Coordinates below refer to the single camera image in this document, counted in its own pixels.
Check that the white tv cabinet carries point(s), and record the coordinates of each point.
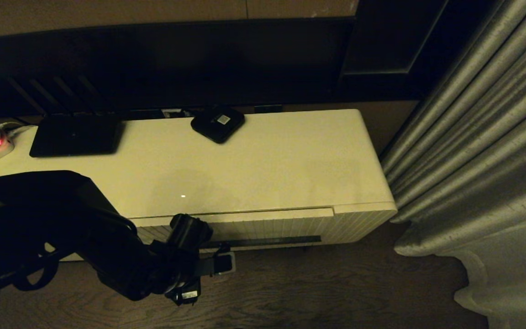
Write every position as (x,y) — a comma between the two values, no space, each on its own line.
(290,160)

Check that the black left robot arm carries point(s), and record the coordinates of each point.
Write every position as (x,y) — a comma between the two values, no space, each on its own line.
(62,219)

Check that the small black square box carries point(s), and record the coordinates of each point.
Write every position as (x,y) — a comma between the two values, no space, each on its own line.
(217,123)

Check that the cream white ribbed drawer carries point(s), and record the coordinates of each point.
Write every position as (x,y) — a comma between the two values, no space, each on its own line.
(267,226)

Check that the grey pleated curtain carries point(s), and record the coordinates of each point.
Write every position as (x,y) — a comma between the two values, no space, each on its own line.
(473,160)

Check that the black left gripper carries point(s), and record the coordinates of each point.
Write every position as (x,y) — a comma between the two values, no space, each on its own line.
(176,274)

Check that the black television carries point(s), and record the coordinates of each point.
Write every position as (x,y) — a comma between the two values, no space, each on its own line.
(176,68)

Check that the dark framed wall panel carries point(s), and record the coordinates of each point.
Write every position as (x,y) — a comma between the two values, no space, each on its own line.
(381,41)

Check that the black wifi router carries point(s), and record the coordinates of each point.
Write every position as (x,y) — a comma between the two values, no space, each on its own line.
(73,136)

